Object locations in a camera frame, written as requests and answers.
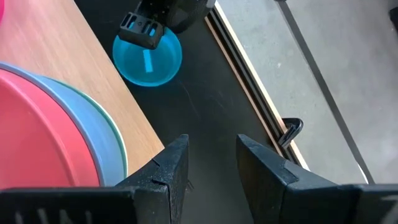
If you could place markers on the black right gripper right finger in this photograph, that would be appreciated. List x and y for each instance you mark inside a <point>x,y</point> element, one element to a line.
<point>280,193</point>

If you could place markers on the red bowl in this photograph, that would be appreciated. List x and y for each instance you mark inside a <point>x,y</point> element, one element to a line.
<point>37,140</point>

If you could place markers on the cyan translucent bowl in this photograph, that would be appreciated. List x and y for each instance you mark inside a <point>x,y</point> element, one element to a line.
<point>161,62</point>

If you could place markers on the teal bowl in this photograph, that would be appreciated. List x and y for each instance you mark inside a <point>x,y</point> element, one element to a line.
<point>125,158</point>

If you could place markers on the wooden shelf with black legs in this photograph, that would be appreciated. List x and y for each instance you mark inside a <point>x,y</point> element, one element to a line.
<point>62,40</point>

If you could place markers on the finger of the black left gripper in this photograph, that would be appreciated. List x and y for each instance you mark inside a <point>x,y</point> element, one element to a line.
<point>141,31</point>

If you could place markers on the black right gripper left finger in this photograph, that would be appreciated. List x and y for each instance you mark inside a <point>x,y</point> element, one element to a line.
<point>149,193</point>

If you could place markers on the slate blue bowl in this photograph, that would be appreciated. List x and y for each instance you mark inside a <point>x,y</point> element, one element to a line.
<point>93,130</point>

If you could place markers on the pink translucent bowl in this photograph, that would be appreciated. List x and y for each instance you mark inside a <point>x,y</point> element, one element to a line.
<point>1,9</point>

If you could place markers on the black aluminium table frame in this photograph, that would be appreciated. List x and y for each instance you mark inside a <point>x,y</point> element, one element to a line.
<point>251,84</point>

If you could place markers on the black table mat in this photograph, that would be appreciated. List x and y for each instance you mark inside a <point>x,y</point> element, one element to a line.
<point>202,109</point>

